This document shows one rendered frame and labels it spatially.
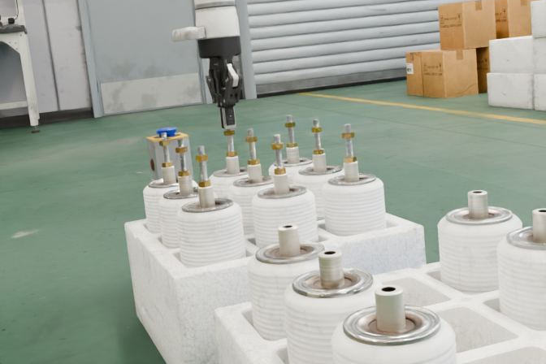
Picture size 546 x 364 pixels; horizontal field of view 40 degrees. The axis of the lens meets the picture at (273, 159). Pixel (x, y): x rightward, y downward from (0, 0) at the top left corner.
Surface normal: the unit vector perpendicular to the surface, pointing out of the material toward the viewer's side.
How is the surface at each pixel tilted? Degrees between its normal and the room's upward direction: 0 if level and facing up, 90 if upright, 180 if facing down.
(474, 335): 90
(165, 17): 90
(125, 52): 90
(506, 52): 90
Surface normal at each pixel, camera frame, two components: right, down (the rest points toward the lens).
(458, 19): -0.94, 0.15
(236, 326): -0.10, -0.98
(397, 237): 0.36, 0.11
